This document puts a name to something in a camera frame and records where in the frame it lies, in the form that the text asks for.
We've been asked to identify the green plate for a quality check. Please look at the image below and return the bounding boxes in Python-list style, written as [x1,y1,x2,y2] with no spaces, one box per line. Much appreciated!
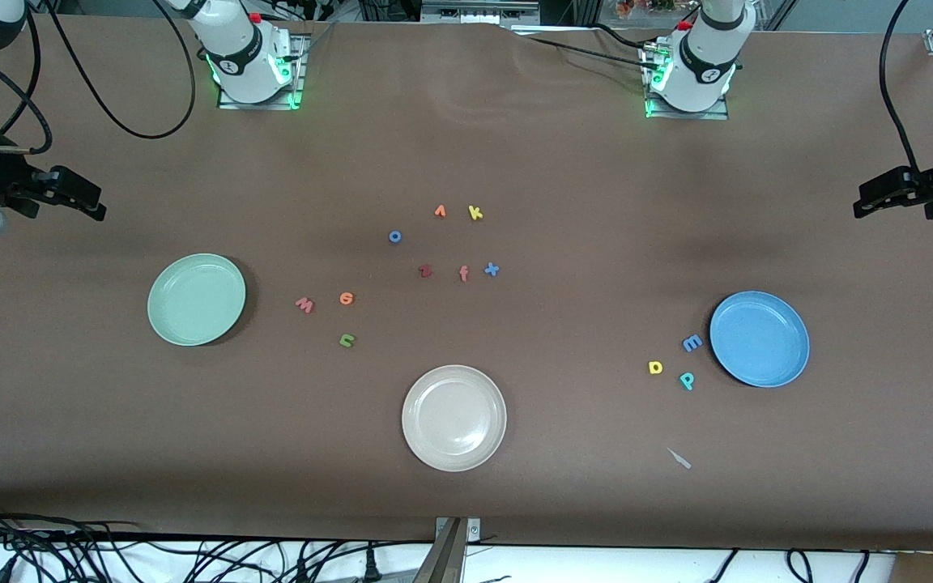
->
[147,253,247,347]

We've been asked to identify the black floor cables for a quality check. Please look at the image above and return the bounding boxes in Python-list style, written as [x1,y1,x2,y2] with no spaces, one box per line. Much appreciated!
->
[705,549,872,583]

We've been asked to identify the blue plate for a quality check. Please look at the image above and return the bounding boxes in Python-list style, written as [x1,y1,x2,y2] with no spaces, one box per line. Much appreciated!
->
[709,291,811,389]

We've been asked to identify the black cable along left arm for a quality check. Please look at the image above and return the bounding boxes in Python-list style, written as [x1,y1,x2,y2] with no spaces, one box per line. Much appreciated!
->
[878,0,933,175]

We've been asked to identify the metal base plate left arm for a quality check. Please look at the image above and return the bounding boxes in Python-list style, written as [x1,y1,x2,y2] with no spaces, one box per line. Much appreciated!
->
[643,40,731,121]

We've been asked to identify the beige plate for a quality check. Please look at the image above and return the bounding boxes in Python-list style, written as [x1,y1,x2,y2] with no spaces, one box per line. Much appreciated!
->
[401,364,508,473]

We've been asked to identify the grey device behind table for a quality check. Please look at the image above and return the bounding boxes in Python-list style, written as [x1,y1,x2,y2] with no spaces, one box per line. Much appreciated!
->
[420,0,542,25]

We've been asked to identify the metal table leg bracket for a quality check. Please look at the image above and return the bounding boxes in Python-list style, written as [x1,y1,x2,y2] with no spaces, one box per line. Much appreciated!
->
[432,517,484,583]

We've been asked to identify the black cable on table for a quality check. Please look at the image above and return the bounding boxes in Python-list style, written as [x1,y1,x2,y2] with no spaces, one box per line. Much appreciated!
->
[511,23,662,74]

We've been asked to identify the black floor cable tangle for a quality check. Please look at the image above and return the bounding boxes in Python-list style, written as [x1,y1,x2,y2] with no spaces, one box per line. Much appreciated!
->
[0,498,435,583]

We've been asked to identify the metal base plate right arm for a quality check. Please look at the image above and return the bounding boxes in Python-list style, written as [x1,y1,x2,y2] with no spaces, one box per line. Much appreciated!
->
[218,34,308,111]

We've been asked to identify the brown table cover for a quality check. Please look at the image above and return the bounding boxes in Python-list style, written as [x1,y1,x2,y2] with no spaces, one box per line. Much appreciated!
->
[0,15,933,551]

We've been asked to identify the black cable along right arm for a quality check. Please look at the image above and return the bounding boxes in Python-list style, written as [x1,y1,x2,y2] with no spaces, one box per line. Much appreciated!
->
[0,0,197,155]

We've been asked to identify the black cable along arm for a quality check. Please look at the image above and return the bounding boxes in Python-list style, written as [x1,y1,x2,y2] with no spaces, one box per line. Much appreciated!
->
[878,0,933,175]
[0,0,197,155]

